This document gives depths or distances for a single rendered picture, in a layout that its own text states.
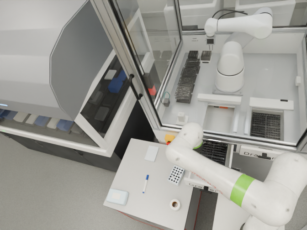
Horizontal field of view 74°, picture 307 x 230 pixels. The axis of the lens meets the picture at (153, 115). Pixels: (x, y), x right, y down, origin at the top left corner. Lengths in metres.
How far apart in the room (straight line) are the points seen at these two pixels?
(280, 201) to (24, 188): 3.02
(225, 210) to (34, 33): 1.54
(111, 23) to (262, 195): 0.87
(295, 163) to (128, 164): 1.22
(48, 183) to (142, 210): 1.78
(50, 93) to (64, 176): 1.90
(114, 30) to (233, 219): 1.22
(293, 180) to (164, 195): 0.94
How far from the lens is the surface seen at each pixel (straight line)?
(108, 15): 0.96
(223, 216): 1.45
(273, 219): 0.82
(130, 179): 1.69
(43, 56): 1.26
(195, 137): 1.00
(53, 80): 1.23
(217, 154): 1.49
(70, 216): 2.78
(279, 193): 0.83
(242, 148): 1.50
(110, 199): 1.66
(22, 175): 3.48
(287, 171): 0.87
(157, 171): 1.64
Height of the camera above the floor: 2.26
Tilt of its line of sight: 52 degrees down
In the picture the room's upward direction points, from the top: 23 degrees counter-clockwise
